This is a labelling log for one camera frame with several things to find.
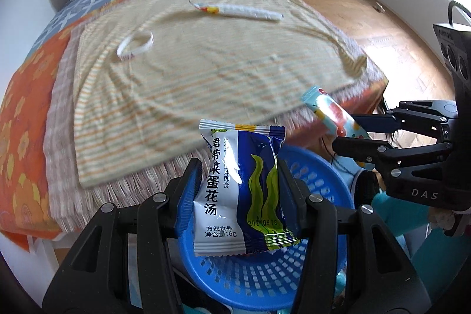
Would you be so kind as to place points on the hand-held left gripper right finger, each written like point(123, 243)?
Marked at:
point(290, 196)

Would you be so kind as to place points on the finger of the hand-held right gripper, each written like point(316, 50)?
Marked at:
point(353, 146)
point(375, 122)

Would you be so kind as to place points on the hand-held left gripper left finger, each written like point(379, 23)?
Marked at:
point(187, 196)

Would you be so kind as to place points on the colourful fruit print wrapper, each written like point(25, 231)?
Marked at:
point(331, 111)

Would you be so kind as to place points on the blue white soup packet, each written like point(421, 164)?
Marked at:
point(243, 196)

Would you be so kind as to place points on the blue plastic basket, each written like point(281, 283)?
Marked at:
point(257, 277)

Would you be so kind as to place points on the person's right forearm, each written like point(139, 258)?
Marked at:
point(434, 244)

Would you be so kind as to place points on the person's teal pants leg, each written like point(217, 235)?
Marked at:
point(401, 211)

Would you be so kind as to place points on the striped cream blanket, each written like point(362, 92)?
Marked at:
point(220, 71)

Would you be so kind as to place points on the fringed beige blanket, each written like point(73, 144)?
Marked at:
point(62, 152)

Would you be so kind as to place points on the long white wrapper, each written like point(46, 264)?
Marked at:
point(243, 10)

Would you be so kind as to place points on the orange floral bed sheet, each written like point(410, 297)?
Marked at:
point(22, 122)

